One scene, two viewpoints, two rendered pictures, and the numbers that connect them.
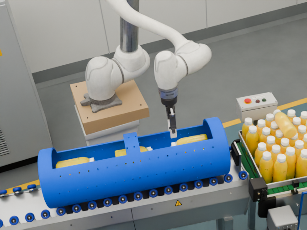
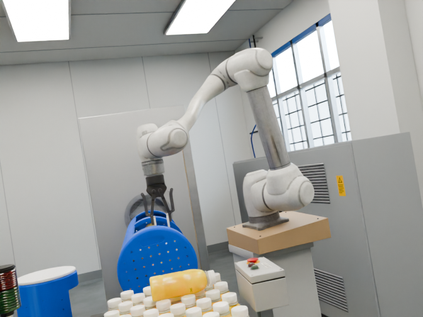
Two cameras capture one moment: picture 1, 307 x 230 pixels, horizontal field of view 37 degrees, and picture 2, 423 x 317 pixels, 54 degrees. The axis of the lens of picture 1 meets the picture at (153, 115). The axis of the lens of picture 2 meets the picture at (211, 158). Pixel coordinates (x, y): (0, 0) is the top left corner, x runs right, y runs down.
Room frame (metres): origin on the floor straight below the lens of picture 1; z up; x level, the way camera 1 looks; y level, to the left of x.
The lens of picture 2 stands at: (1.77, -1.82, 1.41)
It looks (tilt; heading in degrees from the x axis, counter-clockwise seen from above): 1 degrees up; 85
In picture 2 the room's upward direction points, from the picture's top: 9 degrees counter-clockwise
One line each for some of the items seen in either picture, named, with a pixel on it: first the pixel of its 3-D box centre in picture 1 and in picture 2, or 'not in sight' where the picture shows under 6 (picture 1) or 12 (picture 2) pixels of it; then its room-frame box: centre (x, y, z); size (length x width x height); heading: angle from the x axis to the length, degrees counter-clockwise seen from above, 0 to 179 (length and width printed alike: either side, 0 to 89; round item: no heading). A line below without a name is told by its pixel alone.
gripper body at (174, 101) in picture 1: (169, 102); (155, 186); (1.68, -0.08, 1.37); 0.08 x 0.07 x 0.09; 5
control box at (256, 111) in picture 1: (256, 107); (260, 282); (1.96, -0.57, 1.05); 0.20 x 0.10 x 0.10; 95
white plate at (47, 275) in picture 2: not in sight; (45, 275); (1.08, 0.26, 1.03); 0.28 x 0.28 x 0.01
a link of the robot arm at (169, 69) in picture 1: (168, 68); (150, 142); (1.68, -0.09, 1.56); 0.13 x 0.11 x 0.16; 121
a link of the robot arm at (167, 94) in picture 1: (168, 89); (153, 168); (1.68, -0.08, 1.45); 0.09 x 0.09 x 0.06
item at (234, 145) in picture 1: (235, 157); not in sight; (1.66, -0.38, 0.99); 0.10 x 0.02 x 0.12; 5
